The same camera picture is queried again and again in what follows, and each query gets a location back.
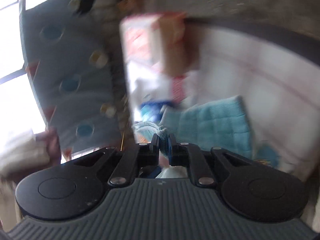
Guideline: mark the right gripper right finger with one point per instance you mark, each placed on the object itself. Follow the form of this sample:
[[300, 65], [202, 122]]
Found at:
[[190, 156]]

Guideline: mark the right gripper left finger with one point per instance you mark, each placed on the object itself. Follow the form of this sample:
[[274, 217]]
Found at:
[[133, 160]]

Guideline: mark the light blue woven cloth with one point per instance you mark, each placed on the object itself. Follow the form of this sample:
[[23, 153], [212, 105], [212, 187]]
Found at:
[[220, 123]]

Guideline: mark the blue white tissue pack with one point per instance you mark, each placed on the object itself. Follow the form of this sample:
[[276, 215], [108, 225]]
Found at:
[[153, 110]]

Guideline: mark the pink wet wipes pack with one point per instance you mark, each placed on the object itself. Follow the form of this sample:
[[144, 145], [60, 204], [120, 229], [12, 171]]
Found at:
[[158, 66]]

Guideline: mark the blue dotted cushion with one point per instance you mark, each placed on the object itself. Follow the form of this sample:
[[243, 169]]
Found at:
[[75, 67]]

